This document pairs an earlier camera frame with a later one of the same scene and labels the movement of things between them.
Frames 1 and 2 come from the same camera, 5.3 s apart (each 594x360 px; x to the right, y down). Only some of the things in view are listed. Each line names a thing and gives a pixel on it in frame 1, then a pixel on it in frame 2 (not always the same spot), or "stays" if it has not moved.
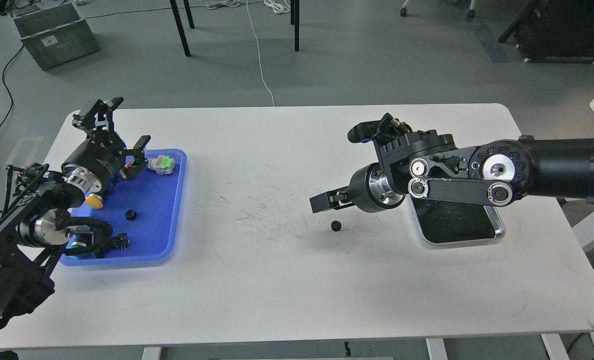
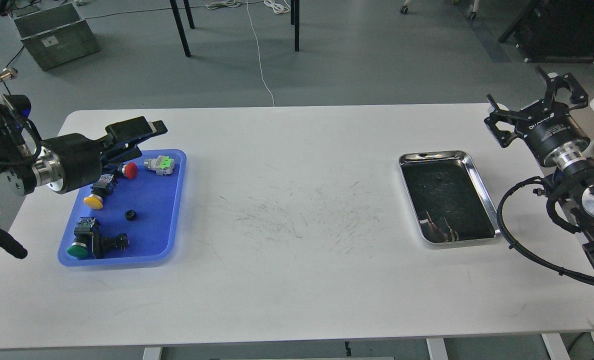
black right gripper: x=369 y=191 → x=554 y=134
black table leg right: x=296 y=24 stays
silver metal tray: x=444 y=222 stays
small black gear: x=130 y=215 stays
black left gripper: x=95 y=165 → x=66 y=163
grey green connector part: x=163 y=165 stays
